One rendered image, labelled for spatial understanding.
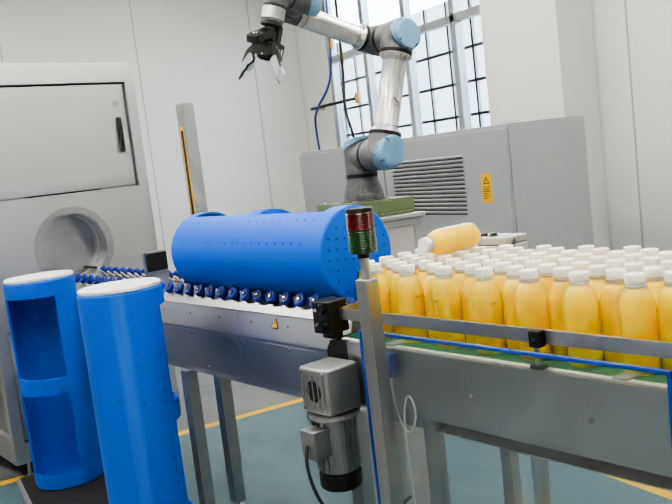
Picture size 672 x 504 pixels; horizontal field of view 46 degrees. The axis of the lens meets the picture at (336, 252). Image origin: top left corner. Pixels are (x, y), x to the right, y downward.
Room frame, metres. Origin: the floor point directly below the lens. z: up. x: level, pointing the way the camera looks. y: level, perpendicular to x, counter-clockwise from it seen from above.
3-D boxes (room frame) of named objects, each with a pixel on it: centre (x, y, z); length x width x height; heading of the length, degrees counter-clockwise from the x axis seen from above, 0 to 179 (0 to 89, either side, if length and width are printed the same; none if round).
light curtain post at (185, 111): (3.64, 0.60, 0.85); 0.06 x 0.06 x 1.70; 40
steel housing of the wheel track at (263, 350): (3.09, 0.57, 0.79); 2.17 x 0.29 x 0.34; 40
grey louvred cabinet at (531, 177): (4.80, -0.55, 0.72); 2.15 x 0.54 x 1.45; 29
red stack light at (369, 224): (1.75, -0.06, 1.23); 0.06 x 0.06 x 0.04
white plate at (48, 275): (3.31, 1.25, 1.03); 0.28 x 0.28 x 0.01
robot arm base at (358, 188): (2.92, -0.13, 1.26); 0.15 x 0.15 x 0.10
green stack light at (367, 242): (1.75, -0.06, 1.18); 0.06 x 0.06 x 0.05
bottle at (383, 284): (2.04, -0.09, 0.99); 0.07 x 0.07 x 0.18
